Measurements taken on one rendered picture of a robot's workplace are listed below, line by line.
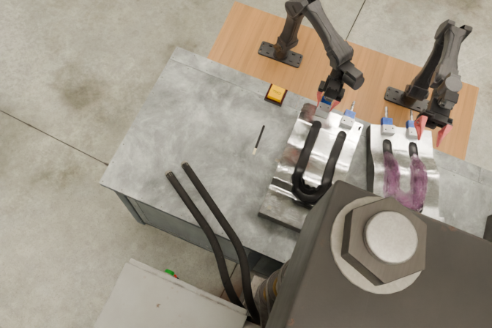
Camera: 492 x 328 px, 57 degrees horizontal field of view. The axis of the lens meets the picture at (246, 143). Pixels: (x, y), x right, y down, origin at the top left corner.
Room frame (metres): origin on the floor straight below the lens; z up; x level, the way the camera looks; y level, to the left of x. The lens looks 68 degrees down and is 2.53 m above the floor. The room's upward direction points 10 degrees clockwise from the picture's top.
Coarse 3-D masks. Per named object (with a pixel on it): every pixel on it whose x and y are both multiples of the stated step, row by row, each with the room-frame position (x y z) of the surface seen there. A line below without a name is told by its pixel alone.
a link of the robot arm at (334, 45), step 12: (300, 0) 1.10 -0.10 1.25; (312, 0) 1.15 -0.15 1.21; (288, 12) 1.11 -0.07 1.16; (312, 12) 1.06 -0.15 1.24; (324, 12) 1.08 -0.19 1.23; (312, 24) 1.05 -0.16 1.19; (324, 24) 1.04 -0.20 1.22; (324, 36) 1.00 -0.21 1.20; (336, 36) 1.01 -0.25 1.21; (324, 48) 0.98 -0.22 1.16; (336, 48) 0.97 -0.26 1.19; (348, 48) 0.98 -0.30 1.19
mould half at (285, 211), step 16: (304, 112) 0.85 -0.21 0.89; (304, 128) 0.78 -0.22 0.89; (336, 128) 0.80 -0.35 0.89; (352, 128) 0.82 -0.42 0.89; (288, 144) 0.70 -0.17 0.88; (320, 144) 0.72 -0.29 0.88; (352, 144) 0.75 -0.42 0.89; (288, 160) 0.62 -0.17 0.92; (320, 160) 0.65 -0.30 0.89; (288, 176) 0.55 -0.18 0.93; (304, 176) 0.56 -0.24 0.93; (320, 176) 0.57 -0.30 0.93; (336, 176) 0.59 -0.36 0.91; (272, 192) 0.50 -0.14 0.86; (288, 192) 0.51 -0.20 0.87; (272, 208) 0.44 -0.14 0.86; (288, 208) 0.45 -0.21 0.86; (304, 208) 0.46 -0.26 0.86; (288, 224) 0.39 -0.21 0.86
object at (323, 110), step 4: (324, 100) 0.90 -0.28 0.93; (320, 104) 0.87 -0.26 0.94; (324, 104) 0.87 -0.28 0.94; (328, 104) 0.88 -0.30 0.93; (320, 108) 0.85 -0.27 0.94; (324, 108) 0.85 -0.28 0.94; (328, 108) 0.86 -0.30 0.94; (316, 112) 0.85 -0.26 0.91; (320, 112) 0.84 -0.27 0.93; (324, 112) 0.84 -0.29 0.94; (328, 112) 0.84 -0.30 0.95; (320, 116) 0.84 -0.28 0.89; (324, 116) 0.84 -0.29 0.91
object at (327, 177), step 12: (312, 132) 0.77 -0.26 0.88; (312, 144) 0.72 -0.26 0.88; (336, 144) 0.74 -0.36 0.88; (300, 156) 0.65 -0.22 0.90; (336, 156) 0.69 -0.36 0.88; (300, 168) 0.59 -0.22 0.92; (300, 180) 0.55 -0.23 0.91; (324, 180) 0.57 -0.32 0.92; (300, 192) 0.52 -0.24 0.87; (312, 192) 0.52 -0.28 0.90; (324, 192) 0.53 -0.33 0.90; (312, 204) 0.47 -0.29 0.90
